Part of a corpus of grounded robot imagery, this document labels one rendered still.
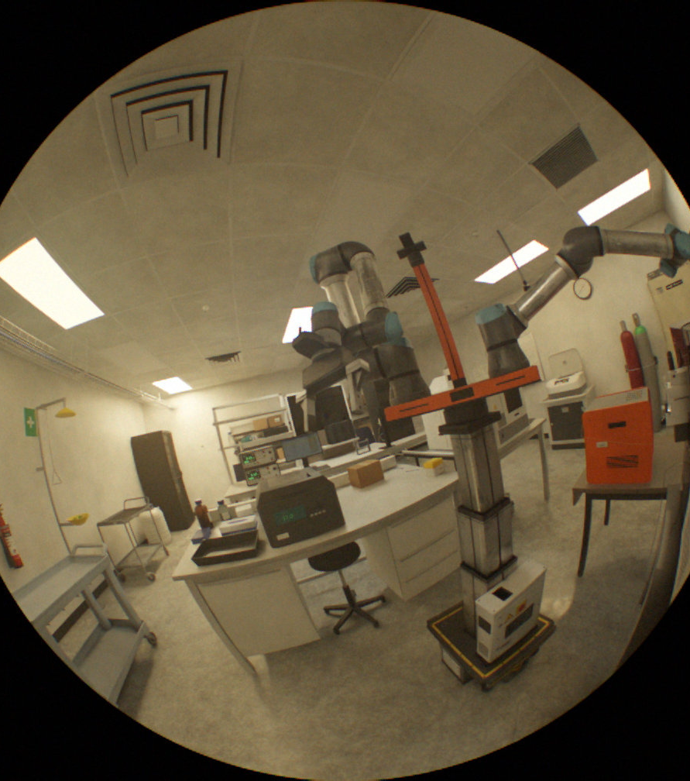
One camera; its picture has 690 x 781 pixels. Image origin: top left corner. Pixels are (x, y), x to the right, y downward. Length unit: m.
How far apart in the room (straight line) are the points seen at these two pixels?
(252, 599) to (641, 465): 2.09
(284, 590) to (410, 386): 1.19
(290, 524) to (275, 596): 0.43
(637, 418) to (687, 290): 2.95
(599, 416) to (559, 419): 2.77
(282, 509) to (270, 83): 1.95
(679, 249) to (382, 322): 0.97
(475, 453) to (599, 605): 1.46
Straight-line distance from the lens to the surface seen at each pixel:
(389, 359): 0.86
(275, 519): 1.31
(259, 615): 1.58
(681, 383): 1.12
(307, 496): 1.30
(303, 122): 1.44
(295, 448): 3.27
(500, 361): 0.83
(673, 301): 4.21
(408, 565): 1.69
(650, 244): 0.96
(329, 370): 0.54
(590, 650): 1.75
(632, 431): 1.55
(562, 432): 4.34
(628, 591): 2.03
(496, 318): 0.85
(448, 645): 1.44
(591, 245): 0.90
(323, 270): 0.96
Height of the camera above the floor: 1.49
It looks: 5 degrees up
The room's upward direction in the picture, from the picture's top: 15 degrees counter-clockwise
